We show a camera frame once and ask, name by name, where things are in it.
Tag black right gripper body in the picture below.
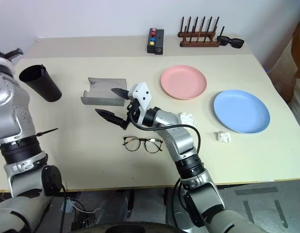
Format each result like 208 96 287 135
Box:
121 93 142 130

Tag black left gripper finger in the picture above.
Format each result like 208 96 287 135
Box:
6 48 24 60

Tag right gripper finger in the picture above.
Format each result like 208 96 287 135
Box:
111 87 130 100
94 108 128 129

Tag grey open glasses case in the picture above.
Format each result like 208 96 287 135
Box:
81 77 128 107

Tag black cup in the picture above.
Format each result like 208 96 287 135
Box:
18 64 63 102

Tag tortoiseshell eyeglasses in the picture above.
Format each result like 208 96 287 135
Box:
122 136 164 154

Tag crumpled white paper ball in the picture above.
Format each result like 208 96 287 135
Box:
179 112 197 126
215 131 232 144

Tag pink plate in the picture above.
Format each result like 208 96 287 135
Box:
160 65 208 100

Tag black box with coloured buttons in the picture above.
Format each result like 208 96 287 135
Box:
147 28 165 55

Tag brown wooden plate rack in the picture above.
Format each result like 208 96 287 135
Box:
177 16 225 48

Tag blue plate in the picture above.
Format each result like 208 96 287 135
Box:
214 89 271 134

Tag small black electronics box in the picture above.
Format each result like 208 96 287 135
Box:
71 217 92 232

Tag black sunglasses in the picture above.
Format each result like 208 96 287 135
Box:
217 35 245 49

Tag beige and brown bundle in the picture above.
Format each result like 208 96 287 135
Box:
268 19 300 133

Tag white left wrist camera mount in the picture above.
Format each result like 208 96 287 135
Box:
0 56 16 73

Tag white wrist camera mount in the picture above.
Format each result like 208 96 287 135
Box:
0 56 16 73
129 82 152 125

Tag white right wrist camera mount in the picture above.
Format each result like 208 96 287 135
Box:
129 82 152 125

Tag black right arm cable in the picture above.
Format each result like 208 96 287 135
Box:
127 106 202 158

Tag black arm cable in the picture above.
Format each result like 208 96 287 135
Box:
127 106 202 158
59 183 69 233

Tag white wires under table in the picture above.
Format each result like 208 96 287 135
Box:
67 197 99 215

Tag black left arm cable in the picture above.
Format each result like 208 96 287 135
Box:
59 183 69 233

